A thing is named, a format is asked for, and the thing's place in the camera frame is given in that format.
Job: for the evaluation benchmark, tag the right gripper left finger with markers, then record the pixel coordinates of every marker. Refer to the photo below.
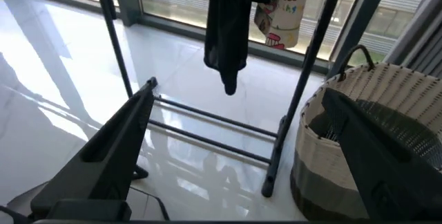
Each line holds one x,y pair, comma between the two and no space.
103,161

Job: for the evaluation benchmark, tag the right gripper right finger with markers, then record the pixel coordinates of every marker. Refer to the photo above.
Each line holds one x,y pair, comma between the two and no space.
390,168

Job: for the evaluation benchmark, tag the black garment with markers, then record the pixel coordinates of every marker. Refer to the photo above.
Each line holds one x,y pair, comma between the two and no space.
228,27

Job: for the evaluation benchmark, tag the cream printed garment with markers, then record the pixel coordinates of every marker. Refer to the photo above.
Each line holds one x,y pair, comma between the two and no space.
286,9

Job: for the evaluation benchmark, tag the white laundry basket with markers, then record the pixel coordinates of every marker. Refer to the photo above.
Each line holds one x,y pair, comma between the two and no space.
321,161

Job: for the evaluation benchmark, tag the black clothes rack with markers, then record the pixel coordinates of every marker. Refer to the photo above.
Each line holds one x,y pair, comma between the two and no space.
300,89

